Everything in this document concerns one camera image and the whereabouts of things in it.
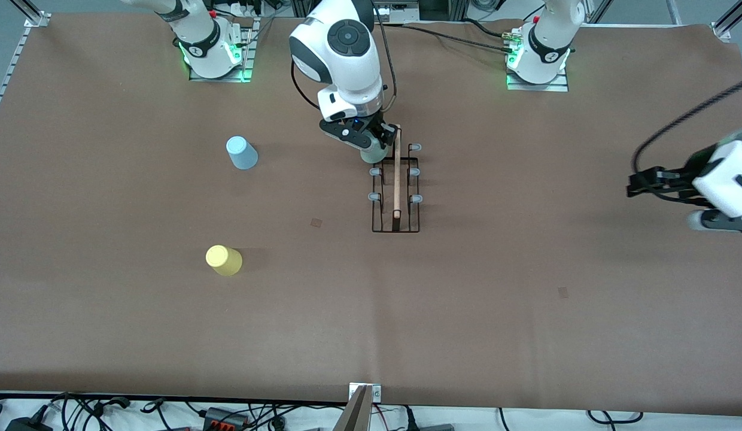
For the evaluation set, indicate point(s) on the pale green plastic cup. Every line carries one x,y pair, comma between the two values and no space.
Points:
371,157

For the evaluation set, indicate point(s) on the yellow plastic cup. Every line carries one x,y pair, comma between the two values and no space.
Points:
223,261

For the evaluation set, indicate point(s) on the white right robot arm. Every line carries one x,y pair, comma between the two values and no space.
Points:
347,66

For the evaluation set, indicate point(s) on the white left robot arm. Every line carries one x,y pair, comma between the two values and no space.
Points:
547,36

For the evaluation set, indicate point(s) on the light blue plastic cup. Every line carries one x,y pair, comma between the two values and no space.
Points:
242,154

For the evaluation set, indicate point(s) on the grey power strip box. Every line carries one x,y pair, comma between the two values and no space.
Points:
401,11

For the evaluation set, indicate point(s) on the brown table cover sheet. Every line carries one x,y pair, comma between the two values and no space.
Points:
407,329

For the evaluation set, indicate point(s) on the grey metal bar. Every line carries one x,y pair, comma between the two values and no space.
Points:
354,416

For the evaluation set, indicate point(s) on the black orange connector box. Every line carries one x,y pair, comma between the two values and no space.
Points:
224,418

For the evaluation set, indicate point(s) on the black power adapter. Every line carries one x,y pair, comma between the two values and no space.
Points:
27,425

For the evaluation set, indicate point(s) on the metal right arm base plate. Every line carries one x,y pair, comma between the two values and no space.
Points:
248,54

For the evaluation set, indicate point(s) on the aluminium frame profile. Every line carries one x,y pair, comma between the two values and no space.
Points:
723,30

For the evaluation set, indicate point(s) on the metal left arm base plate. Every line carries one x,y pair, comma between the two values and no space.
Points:
538,87

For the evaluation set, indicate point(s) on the small metal edge bracket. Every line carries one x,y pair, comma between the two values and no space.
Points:
376,392

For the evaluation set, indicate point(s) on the perforated aluminium rail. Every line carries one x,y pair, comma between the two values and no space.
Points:
15,60

